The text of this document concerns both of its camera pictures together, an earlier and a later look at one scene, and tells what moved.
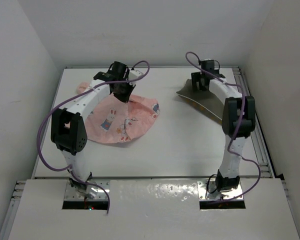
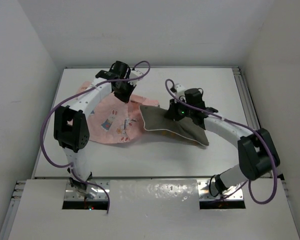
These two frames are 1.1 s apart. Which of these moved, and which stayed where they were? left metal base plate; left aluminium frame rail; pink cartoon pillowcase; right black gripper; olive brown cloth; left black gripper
Moved: right black gripper; olive brown cloth
Stayed: left aluminium frame rail; left metal base plate; left black gripper; pink cartoon pillowcase
